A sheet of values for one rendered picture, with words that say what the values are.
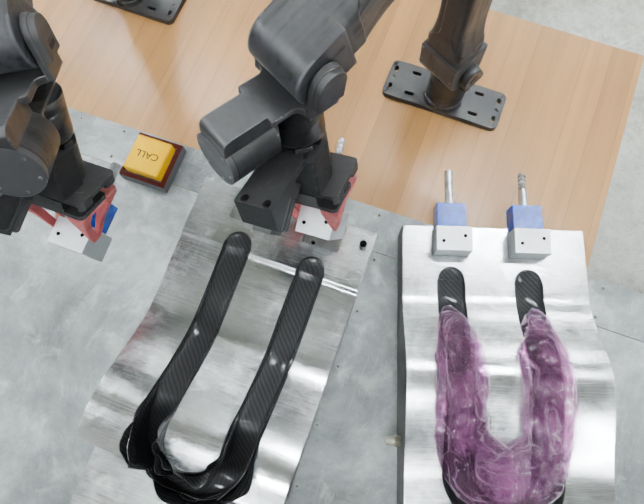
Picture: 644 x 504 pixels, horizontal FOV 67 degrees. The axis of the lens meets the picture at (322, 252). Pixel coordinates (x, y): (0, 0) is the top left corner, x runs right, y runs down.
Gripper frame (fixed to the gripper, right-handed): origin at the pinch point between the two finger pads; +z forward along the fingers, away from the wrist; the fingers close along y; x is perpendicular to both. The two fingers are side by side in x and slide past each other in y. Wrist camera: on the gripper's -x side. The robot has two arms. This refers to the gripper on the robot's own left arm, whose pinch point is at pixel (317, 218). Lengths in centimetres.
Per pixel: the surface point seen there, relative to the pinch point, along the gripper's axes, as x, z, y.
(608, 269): 75, 91, 55
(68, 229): -14.9, -4.5, -27.4
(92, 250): -15.3, -1.6, -25.0
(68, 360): -26.4, 15.1, -31.5
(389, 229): 10.8, 12.9, 5.7
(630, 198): 101, 84, 56
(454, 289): 3.5, 12.9, 18.1
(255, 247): -4.4, 4.4, -8.2
